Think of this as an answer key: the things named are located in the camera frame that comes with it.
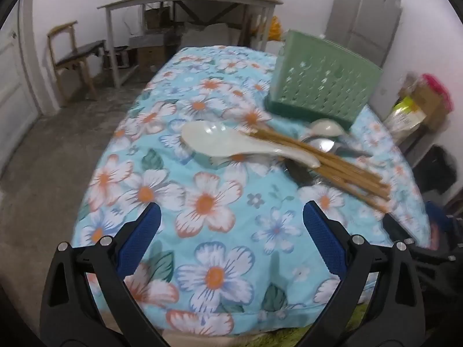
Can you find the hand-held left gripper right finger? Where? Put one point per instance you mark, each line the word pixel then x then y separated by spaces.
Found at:
pixel 323 238

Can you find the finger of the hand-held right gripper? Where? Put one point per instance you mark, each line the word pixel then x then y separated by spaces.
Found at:
pixel 434 262

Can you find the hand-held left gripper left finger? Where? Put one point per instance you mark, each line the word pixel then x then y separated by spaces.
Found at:
pixel 139 238

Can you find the bundle of wooden chopsticks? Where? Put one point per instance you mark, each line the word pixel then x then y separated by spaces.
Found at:
pixel 343 173

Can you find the metal spoon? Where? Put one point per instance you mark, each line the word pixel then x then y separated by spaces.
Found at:
pixel 322 145

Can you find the small white ceramic spoon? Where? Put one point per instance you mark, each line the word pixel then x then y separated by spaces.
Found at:
pixel 325 127

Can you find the large white ceramic spoon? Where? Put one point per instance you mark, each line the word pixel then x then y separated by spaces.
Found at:
pixel 217 141

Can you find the green perforated utensil holder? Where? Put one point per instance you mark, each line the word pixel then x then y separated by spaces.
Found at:
pixel 318 79

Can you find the blue floral blanket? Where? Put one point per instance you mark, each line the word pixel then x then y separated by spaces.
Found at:
pixel 217 224

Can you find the black trash bin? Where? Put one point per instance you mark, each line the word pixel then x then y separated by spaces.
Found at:
pixel 434 170

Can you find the yellow green rice bag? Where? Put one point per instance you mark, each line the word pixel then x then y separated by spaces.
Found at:
pixel 403 119

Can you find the large open cardboard box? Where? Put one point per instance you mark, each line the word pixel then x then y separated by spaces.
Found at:
pixel 430 108

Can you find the pink plastic bag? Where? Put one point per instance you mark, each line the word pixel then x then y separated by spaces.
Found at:
pixel 439 86

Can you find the brown cardboard box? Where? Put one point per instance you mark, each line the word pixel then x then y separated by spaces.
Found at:
pixel 150 58

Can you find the white panelled door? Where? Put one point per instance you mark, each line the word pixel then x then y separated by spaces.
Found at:
pixel 14 97

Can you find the wooden chair with dark seat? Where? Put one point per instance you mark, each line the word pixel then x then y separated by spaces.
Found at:
pixel 77 52

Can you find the yellow plastic bag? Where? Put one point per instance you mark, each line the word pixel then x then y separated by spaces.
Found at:
pixel 275 29

